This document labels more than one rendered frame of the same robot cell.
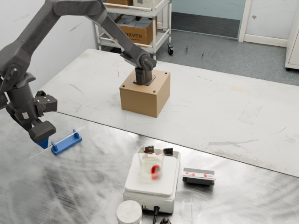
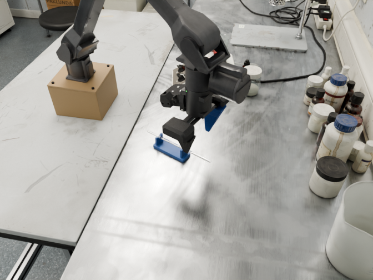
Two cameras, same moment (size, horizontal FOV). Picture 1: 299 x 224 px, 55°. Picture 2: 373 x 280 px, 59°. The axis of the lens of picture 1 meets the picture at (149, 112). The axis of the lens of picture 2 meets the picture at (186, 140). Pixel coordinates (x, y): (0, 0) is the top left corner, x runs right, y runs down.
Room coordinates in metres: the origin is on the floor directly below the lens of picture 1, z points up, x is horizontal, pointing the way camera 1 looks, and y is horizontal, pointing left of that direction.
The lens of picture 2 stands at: (0.76, 0.90, 1.51)
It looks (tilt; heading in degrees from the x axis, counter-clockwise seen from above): 42 degrees down; 257
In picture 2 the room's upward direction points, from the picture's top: straight up
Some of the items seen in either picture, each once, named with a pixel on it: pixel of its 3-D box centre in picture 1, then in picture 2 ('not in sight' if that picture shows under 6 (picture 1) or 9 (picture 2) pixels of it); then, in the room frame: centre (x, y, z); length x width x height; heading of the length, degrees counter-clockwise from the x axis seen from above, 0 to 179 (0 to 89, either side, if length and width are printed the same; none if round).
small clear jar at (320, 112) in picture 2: not in sight; (321, 119); (0.24, 0.27, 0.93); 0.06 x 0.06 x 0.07
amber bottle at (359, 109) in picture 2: not in sight; (352, 110); (0.16, 0.28, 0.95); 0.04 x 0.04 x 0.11
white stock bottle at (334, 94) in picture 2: not in sight; (333, 94); (0.16, 0.20, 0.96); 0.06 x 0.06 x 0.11
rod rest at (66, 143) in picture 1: (66, 140); (171, 146); (0.66, 0.27, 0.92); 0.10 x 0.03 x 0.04; 132
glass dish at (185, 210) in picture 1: (191, 209); not in sight; (0.40, -0.10, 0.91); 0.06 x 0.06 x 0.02
